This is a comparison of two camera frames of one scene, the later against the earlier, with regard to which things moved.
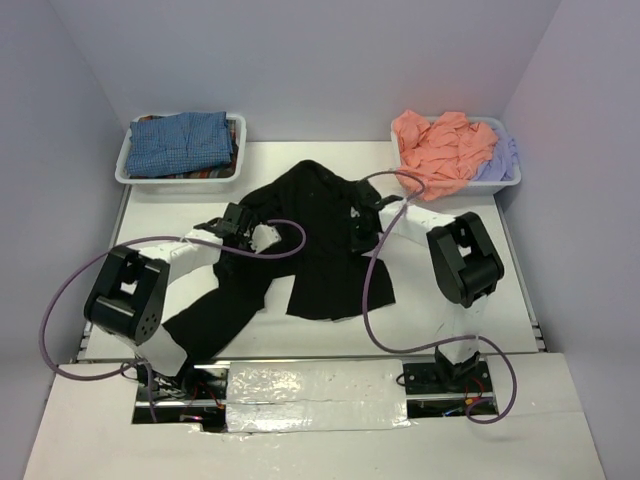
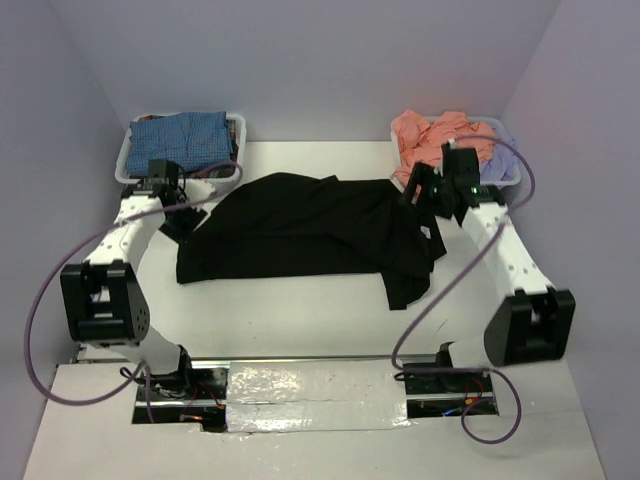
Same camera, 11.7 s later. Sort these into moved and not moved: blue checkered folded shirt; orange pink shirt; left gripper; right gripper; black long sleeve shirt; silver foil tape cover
Moved: left gripper; right gripper; black long sleeve shirt
Not moved: orange pink shirt; blue checkered folded shirt; silver foil tape cover
